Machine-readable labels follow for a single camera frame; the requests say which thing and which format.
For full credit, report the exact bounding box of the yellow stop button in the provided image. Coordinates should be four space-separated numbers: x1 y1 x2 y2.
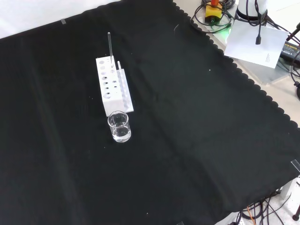
205 0 223 23

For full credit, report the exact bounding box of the black hanging cable with plug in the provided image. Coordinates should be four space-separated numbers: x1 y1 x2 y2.
254 0 263 45

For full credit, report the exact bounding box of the small clear glass beaker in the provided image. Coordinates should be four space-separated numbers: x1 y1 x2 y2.
107 111 132 143

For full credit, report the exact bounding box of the white test tube rack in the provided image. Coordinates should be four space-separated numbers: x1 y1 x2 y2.
95 56 134 117

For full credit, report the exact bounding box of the black power adapter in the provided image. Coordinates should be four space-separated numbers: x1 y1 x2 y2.
280 41 300 62

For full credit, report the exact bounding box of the clear glass rod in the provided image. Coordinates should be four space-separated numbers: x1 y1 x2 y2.
107 32 114 63

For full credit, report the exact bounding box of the grey base plate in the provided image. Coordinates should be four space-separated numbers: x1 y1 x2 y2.
219 35 296 86

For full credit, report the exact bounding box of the white paper sheet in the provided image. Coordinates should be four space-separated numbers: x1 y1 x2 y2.
224 19 289 69

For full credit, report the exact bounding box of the black bench cloth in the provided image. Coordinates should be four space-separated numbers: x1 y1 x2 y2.
0 0 300 225

